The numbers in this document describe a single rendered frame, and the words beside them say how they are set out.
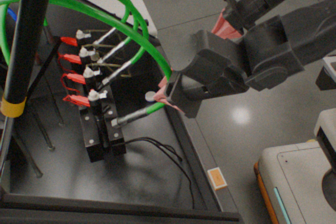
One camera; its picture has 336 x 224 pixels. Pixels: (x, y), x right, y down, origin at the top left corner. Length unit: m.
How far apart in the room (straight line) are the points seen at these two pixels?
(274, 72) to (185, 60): 0.12
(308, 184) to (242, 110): 0.73
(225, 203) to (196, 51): 0.46
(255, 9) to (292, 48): 0.28
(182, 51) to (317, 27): 0.18
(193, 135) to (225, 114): 1.29
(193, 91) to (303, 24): 0.20
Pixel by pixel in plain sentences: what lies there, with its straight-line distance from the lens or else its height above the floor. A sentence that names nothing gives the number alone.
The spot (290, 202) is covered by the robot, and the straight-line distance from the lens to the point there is 1.64.
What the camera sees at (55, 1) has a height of 1.42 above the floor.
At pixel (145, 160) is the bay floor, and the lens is 1.00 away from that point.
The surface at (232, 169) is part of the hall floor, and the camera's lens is 1.97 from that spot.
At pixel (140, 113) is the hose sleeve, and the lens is 0.69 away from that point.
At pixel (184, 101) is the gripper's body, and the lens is 0.56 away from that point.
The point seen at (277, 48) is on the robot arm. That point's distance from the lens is 0.46.
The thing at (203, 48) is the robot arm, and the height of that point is 1.41.
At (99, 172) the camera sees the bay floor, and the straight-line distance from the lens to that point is 1.00.
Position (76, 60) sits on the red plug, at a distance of 0.95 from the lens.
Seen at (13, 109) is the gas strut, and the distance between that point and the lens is 0.33.
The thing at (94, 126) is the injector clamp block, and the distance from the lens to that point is 0.90.
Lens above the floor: 1.69
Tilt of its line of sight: 48 degrees down
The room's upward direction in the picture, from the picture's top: straight up
